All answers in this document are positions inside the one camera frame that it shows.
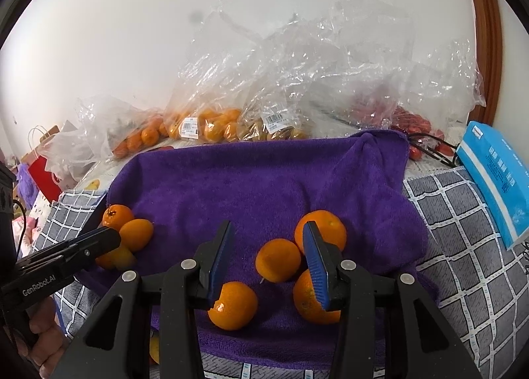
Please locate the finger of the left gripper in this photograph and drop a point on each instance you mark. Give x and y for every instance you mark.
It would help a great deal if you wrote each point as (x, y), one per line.
(44, 272)

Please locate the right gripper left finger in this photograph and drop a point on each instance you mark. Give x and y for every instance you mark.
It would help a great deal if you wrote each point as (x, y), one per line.
(114, 341)

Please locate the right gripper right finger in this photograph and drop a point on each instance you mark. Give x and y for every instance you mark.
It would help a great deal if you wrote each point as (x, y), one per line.
(419, 342)

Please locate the smooth orange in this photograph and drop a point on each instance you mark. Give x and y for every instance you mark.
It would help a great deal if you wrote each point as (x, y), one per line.
(308, 307)
(121, 258)

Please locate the orange tangerine with stem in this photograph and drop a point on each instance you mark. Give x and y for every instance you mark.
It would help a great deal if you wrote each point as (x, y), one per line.
(116, 216)

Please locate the oval orange kumquat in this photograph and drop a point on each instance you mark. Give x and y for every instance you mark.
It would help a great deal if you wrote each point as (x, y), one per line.
(136, 234)

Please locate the small orange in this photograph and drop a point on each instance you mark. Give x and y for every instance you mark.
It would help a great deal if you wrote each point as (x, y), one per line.
(235, 308)
(278, 260)

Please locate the bumpy orange tangerine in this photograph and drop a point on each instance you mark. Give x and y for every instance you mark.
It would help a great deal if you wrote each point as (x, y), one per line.
(330, 226)

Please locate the yellow-green round fruit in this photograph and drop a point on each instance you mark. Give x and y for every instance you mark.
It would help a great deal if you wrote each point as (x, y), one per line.
(155, 347)

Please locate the clear bag red fruits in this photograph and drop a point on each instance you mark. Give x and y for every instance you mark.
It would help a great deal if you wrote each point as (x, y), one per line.
(373, 81)

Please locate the person's left hand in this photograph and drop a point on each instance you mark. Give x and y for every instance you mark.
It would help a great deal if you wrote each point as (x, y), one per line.
(51, 344)

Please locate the red paper shopping bag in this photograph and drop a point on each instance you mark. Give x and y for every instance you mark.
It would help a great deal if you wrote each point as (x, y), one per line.
(49, 185)

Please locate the fruit printed carton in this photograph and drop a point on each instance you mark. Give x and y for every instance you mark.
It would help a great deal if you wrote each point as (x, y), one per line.
(106, 171)

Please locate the white plastic bag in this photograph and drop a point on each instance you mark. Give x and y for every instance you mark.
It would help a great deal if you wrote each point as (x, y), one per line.
(68, 154)

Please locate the clear bag of oranges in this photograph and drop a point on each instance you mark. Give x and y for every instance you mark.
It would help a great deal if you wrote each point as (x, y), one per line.
(115, 129)

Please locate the purple towel covered tray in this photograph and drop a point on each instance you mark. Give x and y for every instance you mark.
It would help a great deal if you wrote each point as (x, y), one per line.
(264, 189)

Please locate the blue tissue pack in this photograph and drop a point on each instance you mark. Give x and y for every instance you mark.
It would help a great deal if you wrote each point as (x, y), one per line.
(501, 177)

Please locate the clear bag of kumquats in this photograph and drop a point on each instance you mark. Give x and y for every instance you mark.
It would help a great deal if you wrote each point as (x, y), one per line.
(240, 86)

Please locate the brown wooden door frame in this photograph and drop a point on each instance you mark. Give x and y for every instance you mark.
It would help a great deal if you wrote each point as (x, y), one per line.
(489, 55)

